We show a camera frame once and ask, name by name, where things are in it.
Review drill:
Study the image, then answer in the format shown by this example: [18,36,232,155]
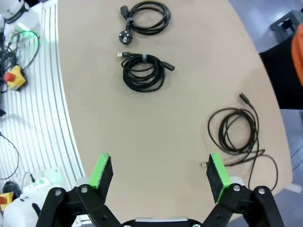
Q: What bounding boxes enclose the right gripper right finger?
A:
[201,153,285,227]

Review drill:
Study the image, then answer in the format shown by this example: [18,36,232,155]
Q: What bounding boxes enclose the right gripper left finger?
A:
[35,153,124,227]

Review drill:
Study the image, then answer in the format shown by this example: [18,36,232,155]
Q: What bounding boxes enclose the thin black cable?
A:
[201,93,278,192]

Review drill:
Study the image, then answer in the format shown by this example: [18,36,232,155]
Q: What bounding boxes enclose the black braided USB cable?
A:
[117,51,176,92]

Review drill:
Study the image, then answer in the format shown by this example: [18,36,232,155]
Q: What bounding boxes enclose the black power cord with plug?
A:
[117,1,171,45]

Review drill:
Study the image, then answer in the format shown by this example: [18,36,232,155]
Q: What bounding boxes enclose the white control box green light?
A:
[22,166,68,197]

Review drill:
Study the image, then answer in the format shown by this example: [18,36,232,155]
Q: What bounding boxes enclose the yellow emergency stop button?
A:
[4,65,27,91]
[0,192,15,213]

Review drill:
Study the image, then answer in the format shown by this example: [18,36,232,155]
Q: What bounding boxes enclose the white slotted mounting plate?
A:
[0,0,87,197]

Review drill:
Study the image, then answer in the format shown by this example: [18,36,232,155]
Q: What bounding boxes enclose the person in orange hoodie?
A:
[259,23,303,110]

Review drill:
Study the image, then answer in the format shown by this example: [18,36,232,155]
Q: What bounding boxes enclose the coiled black cable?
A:
[2,182,21,197]

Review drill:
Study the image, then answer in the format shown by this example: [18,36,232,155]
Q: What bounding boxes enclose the black cable bundle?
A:
[0,30,40,94]

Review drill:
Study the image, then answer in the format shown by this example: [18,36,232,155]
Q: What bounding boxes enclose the grey metal floor frame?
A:
[269,10,303,43]

